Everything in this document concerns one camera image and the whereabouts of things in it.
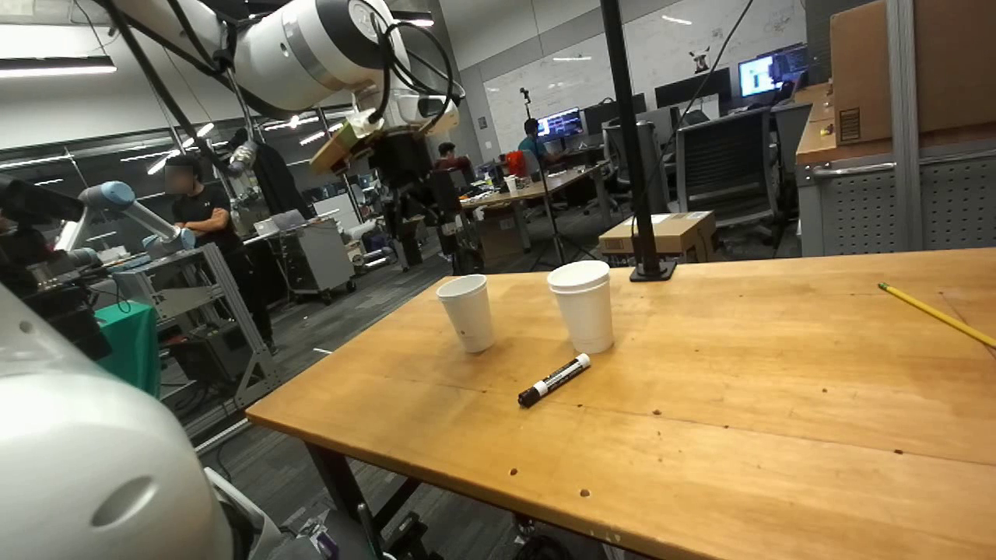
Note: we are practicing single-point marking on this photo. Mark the person in black shirt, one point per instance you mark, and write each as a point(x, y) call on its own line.
point(212, 221)

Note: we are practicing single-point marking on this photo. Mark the large cardboard box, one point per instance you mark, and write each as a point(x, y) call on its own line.
point(952, 65)

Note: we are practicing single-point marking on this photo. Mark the grey metal column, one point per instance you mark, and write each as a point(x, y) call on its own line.
point(903, 126)

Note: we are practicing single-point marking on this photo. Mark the black mesh office chair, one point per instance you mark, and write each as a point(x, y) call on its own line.
point(727, 167)

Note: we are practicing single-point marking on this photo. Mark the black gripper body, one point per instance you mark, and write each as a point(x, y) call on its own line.
point(401, 164)

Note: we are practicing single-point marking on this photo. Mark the black tripod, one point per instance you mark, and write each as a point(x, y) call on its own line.
point(540, 176)

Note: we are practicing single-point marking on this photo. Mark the black table leg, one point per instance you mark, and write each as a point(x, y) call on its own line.
point(337, 488)

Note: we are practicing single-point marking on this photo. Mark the grey metal cart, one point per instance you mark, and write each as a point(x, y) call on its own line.
point(198, 301)

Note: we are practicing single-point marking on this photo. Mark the wooden office desk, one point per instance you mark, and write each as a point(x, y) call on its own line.
point(517, 197)

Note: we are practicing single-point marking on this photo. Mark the person in maroon shirt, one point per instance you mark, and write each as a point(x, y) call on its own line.
point(452, 167)

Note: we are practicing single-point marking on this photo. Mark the grey cabinet with wooden top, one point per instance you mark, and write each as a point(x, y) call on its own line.
point(851, 197)

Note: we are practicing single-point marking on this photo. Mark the small cardboard carton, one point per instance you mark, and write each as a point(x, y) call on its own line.
point(663, 235)

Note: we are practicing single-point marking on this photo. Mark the person in blue shirt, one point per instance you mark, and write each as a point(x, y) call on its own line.
point(535, 145)

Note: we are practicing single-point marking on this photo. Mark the black pole with base plate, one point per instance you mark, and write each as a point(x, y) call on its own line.
point(632, 145)

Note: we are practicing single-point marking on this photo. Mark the green cloth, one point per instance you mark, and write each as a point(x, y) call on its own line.
point(129, 343)

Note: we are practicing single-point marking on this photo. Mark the small lit computer monitor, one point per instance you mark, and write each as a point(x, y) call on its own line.
point(563, 126)

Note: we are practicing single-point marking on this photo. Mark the light blue robot arm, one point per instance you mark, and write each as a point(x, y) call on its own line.
point(120, 197)

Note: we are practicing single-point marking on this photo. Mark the white paper cup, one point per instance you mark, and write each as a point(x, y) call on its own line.
point(588, 315)

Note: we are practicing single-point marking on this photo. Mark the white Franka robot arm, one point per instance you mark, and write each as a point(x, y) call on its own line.
point(312, 51)

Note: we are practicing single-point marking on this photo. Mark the black and white marker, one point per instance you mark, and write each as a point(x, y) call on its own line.
point(554, 382)

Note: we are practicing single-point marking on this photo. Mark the white foam cup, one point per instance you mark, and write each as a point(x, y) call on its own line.
point(467, 315)

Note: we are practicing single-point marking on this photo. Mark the yellow pencil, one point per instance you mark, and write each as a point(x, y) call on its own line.
point(935, 315)

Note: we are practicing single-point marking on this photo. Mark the white equipment cabinet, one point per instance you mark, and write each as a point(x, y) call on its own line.
point(317, 254)

